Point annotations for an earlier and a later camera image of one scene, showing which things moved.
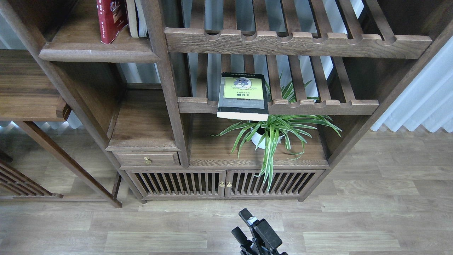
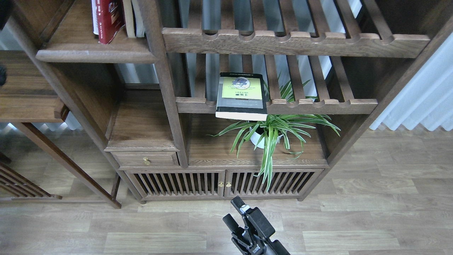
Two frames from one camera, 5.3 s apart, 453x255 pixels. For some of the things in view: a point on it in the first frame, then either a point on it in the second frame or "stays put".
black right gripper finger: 239,235 → 232,225
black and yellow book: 242,96 stays put
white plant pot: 257,138 stays put
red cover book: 113,16 stays put
